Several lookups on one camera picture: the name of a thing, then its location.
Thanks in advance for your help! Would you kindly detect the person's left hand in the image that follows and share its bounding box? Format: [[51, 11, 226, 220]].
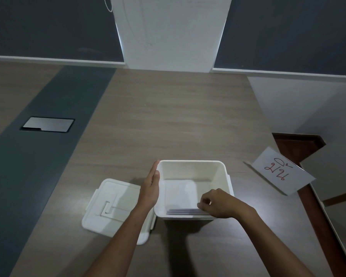
[[135, 160, 161, 213]]

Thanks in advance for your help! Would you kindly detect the person's right hand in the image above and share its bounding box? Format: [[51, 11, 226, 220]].
[[197, 189, 250, 219]]

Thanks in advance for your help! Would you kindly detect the stack of grey cards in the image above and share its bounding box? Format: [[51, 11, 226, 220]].
[[166, 208, 209, 216]]

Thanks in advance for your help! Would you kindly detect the white plastic storage box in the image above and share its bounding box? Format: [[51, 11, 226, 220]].
[[153, 160, 235, 221]]

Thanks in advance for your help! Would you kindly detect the person's left forearm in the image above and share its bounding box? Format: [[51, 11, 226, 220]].
[[82, 205, 153, 277]]

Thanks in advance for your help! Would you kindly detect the person's right forearm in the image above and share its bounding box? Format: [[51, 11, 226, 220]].
[[234, 205, 316, 277]]

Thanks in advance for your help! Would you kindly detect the white plastic box lid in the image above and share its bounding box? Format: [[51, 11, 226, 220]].
[[81, 178, 156, 246]]

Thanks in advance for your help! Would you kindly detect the white paper with red writing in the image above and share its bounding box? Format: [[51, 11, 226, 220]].
[[250, 146, 316, 196]]

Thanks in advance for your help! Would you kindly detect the grey metal table hatch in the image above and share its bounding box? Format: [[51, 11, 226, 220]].
[[20, 117, 75, 133]]

